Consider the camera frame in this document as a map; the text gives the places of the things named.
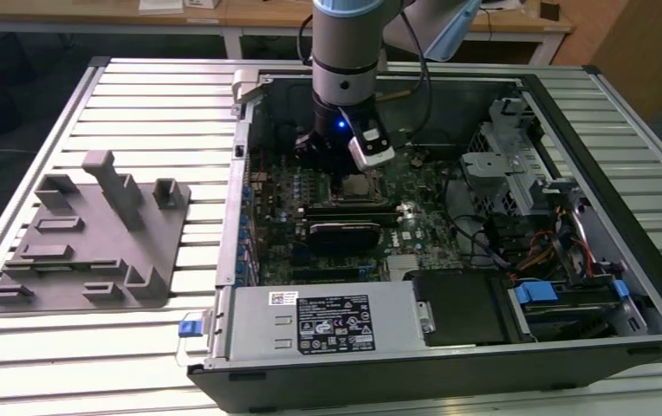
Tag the wooden cabinet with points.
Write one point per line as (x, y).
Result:
(643, 43)

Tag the white paper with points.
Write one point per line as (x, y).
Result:
(200, 3)
(160, 5)

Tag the grey parts rack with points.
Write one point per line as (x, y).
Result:
(106, 242)

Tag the grey plastic case foot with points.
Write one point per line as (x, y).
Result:
(244, 84)

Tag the black PC case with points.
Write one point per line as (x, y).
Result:
(423, 385)

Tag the silver CPU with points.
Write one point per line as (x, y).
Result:
(359, 184)

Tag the blue case latch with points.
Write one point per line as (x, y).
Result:
(188, 328)

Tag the black graphics card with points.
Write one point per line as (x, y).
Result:
(342, 238)

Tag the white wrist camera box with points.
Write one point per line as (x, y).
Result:
(374, 158)

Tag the small black box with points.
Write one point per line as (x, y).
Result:
(550, 11)

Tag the metal drive cage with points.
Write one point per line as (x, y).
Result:
(492, 171)

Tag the grey power supply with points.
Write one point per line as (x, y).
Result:
(244, 320)

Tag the silver heatsink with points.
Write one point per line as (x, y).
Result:
(403, 266)

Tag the wooden desk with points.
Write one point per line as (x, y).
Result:
(106, 12)

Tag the green motherboard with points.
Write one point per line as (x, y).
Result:
(423, 208)

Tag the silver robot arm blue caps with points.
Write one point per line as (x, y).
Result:
(342, 43)

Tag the green RAM stick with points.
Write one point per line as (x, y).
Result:
(354, 219)

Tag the grey plastic latch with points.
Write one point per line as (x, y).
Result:
(551, 186)

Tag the hard disk in blue carrier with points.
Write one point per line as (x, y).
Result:
(536, 292)

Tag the black plastic shroud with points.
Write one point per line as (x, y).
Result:
(458, 303)

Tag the CPU socket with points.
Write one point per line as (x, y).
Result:
(354, 200)

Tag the black expansion slot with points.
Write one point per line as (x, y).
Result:
(324, 274)

